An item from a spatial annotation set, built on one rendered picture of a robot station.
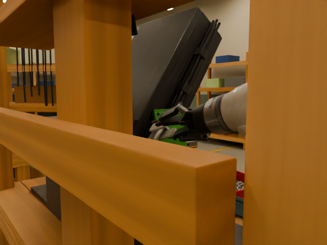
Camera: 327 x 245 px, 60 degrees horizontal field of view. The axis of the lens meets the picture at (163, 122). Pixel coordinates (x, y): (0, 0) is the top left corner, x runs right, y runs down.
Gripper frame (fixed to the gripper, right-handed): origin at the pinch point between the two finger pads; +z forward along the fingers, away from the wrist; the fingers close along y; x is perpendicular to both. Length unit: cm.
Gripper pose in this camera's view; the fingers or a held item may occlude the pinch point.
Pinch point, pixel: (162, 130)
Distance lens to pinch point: 84.1
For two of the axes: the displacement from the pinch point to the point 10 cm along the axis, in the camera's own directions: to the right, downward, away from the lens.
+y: -6.5, -6.6, -3.7
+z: -6.1, 1.8, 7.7
